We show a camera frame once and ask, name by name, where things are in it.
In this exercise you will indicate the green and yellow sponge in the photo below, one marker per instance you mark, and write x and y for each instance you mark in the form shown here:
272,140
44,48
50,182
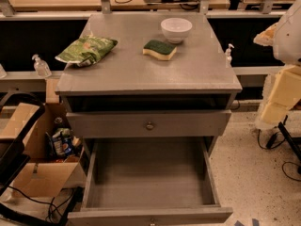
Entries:
159,50

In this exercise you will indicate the blue snack bag in box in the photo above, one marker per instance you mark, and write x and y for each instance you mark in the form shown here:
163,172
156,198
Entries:
61,142

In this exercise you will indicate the green jalapeno chip bag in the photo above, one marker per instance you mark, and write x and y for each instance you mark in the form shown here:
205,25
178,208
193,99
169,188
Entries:
86,51

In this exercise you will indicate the grey wooden drawer cabinet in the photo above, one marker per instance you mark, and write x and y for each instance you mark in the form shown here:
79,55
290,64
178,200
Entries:
126,80

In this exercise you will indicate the cardboard box with snacks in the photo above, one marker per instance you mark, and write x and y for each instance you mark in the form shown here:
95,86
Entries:
44,175

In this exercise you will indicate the open grey middle drawer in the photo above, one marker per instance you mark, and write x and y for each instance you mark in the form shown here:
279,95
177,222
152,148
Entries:
164,181

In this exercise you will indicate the black stand with cables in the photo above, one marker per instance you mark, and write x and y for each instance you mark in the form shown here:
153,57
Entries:
277,139

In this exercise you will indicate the white ceramic bowl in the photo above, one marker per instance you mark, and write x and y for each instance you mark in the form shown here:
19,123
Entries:
175,30

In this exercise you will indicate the closed grey top drawer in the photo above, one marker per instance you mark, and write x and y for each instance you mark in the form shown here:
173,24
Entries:
149,124

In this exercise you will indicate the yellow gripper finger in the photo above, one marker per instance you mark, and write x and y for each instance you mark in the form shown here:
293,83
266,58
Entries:
285,94
266,37

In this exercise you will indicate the white pump bottle right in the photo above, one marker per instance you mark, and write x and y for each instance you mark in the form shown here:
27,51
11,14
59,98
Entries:
228,54

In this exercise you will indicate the clear sanitizer bottle left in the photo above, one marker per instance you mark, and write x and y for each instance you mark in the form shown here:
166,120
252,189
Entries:
41,67

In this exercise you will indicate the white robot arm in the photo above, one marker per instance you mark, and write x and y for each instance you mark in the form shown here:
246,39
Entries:
286,48

